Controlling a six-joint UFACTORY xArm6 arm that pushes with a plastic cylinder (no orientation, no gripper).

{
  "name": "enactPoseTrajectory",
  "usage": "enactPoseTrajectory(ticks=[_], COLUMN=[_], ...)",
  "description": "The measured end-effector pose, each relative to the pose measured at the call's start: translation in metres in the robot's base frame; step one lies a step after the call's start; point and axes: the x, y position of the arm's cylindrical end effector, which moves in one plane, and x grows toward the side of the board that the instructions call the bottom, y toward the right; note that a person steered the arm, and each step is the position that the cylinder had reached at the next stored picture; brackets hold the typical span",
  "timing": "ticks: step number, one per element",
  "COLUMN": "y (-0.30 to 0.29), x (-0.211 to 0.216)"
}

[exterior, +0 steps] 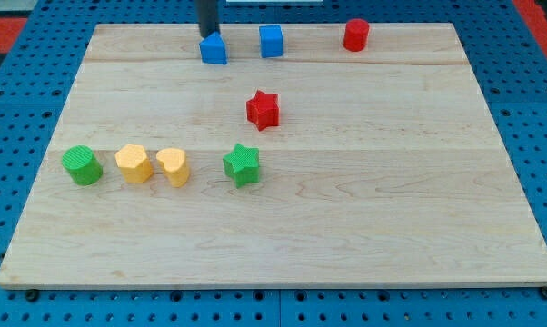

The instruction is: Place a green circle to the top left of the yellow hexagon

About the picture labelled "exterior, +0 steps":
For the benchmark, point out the wooden board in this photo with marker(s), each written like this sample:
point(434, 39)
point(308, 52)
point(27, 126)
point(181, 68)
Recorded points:
point(386, 169)

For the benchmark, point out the blue triangle block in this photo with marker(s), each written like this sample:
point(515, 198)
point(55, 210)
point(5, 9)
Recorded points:
point(213, 49)

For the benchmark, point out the yellow hexagon block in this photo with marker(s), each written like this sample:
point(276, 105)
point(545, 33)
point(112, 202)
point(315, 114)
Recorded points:
point(133, 163)

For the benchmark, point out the blue cube block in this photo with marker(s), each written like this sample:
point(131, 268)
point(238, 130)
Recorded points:
point(271, 41)

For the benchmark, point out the green cylinder block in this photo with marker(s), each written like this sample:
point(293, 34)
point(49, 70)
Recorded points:
point(82, 166)

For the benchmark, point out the yellow heart block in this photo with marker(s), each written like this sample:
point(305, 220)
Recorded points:
point(174, 164)

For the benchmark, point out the red star block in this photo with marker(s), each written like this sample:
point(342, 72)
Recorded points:
point(263, 110)

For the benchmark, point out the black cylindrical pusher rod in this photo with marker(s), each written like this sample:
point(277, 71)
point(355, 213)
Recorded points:
point(207, 16)

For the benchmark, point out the red cylinder block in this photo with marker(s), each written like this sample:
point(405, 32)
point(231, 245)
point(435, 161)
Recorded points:
point(356, 34)

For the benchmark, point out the green star block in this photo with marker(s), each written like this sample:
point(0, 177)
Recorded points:
point(242, 165)

